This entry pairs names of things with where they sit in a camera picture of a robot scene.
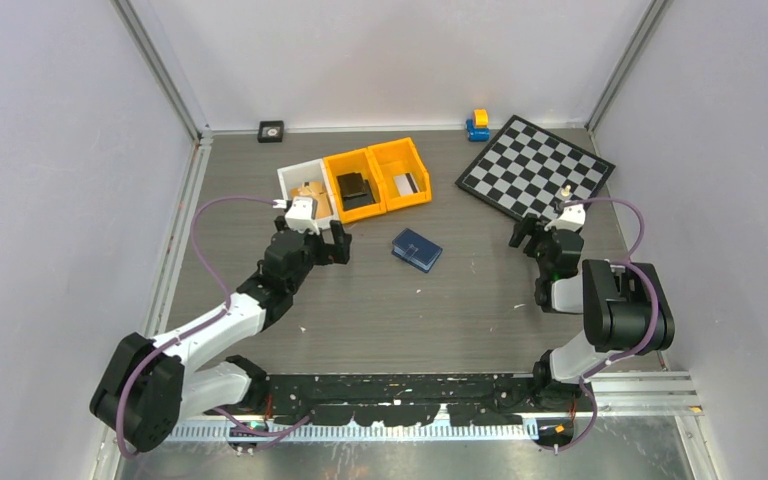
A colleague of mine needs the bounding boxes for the blue leather card holder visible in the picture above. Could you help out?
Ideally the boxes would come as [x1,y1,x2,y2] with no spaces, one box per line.
[391,228,443,273]

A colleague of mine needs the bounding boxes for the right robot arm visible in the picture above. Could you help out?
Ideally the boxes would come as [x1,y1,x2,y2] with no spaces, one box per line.
[509,214,675,411]

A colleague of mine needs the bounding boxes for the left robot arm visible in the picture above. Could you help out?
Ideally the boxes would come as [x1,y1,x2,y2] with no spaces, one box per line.
[89,215,352,454]

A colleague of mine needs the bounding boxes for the card in orange bin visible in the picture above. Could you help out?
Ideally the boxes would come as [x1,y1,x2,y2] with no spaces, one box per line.
[393,172,421,197]

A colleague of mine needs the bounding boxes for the tan items in white bin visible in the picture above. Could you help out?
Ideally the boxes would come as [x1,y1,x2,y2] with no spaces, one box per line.
[290,181,333,219]

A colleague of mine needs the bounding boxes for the white plastic bin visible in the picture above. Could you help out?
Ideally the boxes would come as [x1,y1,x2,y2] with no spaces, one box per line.
[276,158,339,230]

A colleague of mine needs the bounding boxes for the black object in bin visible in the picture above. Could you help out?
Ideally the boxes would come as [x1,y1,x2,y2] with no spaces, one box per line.
[337,172,375,211]

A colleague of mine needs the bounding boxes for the black white chessboard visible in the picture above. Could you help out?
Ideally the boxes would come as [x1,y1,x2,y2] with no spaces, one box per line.
[455,115,615,220]

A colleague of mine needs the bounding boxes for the orange plastic bin left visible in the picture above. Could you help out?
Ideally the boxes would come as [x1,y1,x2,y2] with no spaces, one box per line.
[324,148,387,224]

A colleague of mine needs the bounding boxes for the orange plastic bin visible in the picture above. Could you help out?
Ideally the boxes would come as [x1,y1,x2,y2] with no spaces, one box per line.
[367,137,432,211]
[324,148,387,224]

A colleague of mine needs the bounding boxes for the small black square device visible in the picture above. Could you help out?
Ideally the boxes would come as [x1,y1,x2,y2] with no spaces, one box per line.
[257,120,285,143]

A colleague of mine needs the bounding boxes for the orange plastic bin right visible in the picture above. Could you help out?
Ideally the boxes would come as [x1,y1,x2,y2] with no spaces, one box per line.
[367,137,432,211]

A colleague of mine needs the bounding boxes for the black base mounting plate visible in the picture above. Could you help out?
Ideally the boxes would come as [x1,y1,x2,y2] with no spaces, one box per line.
[199,372,599,429]

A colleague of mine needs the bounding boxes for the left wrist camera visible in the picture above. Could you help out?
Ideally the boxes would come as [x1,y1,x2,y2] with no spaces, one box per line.
[272,196,321,235]

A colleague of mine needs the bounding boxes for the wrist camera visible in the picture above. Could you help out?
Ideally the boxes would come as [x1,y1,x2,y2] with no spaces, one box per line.
[544,203,586,233]
[272,196,321,235]

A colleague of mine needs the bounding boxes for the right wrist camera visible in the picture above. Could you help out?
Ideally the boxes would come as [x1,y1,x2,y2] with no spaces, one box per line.
[544,203,586,233]

